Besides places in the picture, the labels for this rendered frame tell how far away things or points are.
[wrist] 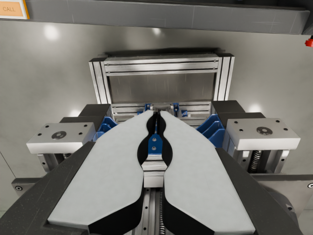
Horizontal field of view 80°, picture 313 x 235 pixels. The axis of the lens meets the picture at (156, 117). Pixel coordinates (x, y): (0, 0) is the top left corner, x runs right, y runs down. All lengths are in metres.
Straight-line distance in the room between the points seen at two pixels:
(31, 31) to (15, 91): 0.51
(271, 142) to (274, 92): 1.20
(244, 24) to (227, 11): 0.04
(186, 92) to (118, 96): 0.44
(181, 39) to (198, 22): 0.97
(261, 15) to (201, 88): 0.86
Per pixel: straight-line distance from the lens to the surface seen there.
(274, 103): 1.73
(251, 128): 0.51
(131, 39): 1.36
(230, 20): 0.41
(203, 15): 0.39
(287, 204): 0.55
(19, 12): 0.45
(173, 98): 1.24
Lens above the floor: 1.34
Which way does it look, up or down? 59 degrees down
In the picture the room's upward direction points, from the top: 177 degrees counter-clockwise
